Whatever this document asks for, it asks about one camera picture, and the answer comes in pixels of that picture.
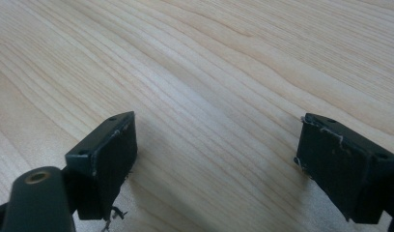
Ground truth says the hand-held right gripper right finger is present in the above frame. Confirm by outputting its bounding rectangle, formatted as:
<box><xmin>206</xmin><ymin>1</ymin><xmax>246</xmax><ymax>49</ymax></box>
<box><xmin>294</xmin><ymin>112</ymin><xmax>394</xmax><ymax>225</ymax></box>

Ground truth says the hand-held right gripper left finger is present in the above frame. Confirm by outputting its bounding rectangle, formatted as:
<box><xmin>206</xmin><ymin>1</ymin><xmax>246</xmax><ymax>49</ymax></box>
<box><xmin>64</xmin><ymin>110</ymin><xmax>139</xmax><ymax>221</ymax></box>

